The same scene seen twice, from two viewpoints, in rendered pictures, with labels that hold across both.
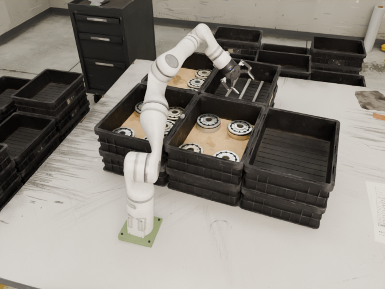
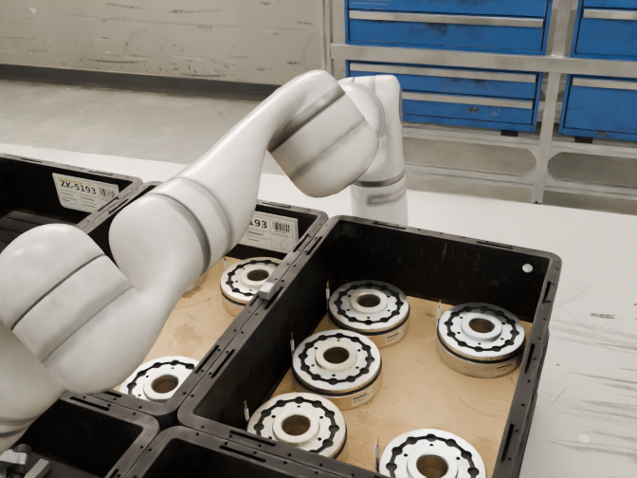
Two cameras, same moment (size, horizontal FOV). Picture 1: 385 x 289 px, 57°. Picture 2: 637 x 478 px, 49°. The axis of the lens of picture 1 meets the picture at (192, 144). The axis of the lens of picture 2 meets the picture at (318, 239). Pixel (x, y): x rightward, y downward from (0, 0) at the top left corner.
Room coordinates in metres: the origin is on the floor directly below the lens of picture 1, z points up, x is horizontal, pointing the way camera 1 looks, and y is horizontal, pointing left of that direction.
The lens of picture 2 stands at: (1.82, 0.15, 1.41)
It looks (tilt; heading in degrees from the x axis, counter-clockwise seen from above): 32 degrees down; 184
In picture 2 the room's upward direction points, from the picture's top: 3 degrees counter-clockwise
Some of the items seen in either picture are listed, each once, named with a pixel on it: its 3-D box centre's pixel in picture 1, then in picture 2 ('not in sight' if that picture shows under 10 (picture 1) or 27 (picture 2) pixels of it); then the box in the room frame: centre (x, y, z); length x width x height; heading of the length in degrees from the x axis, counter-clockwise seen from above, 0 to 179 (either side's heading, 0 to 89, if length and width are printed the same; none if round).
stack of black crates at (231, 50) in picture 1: (235, 59); not in sight; (2.89, -0.38, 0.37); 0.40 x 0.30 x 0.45; 75
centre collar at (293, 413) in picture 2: (175, 112); (296, 426); (1.32, 0.08, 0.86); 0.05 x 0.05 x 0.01
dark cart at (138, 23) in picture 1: (119, 47); not in sight; (2.95, 0.64, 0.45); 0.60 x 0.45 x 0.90; 165
